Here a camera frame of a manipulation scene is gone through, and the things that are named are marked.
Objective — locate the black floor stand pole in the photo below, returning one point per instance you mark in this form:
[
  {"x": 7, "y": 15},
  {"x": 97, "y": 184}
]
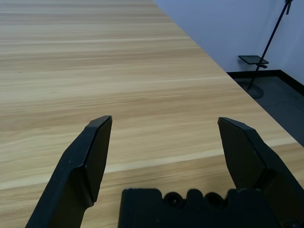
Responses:
[{"x": 257, "y": 93}]

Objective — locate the black stand tray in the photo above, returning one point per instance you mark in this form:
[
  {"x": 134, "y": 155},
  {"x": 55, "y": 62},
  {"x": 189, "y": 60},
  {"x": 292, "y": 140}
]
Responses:
[{"x": 253, "y": 59}]

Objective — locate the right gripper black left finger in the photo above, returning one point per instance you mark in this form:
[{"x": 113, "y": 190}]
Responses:
[{"x": 71, "y": 171}]

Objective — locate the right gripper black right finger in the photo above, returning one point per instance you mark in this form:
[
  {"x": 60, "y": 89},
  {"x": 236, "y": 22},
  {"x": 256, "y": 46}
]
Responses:
[{"x": 249, "y": 161}]

